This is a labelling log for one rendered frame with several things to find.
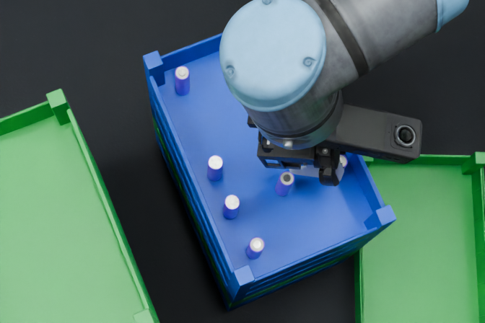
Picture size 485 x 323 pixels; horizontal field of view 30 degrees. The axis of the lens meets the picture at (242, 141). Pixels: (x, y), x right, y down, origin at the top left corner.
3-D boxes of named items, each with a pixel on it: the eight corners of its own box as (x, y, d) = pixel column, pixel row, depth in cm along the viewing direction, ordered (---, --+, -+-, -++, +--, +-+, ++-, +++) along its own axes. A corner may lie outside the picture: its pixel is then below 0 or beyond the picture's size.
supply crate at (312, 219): (144, 76, 117) (141, 55, 109) (287, 22, 120) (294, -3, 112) (235, 293, 110) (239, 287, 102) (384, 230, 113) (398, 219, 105)
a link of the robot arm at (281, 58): (353, 51, 71) (245, 118, 72) (366, 102, 83) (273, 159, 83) (292, -36, 75) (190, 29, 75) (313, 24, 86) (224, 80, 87)
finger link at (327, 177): (326, 156, 104) (317, 129, 97) (342, 157, 104) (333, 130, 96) (322, 195, 103) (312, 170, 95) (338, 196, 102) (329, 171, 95)
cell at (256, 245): (243, 247, 111) (246, 240, 105) (257, 241, 112) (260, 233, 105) (250, 261, 111) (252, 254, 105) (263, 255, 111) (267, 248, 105)
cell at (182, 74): (173, 84, 116) (172, 68, 110) (186, 79, 116) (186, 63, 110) (178, 97, 116) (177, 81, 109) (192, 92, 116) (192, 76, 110)
